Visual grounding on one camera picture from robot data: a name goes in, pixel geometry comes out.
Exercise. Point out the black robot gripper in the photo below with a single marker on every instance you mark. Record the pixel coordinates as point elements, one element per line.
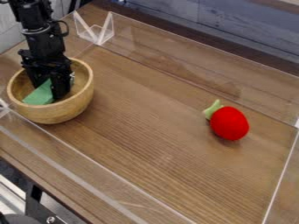
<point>45,61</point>

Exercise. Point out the green rectangular block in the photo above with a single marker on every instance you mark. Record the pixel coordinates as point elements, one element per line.
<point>42,95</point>

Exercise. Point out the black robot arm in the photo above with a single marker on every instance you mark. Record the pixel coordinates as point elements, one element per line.
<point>34,14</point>

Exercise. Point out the brown wooden bowl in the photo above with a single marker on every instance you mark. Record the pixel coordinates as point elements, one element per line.
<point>62,110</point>

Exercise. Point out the red plush strawberry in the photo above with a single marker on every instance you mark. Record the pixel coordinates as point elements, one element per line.
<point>227,121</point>

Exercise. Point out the clear acrylic table enclosure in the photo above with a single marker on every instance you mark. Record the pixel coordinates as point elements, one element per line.
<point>138,159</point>

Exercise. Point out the black table leg bracket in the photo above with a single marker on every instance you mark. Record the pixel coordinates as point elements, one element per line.
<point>37,210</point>

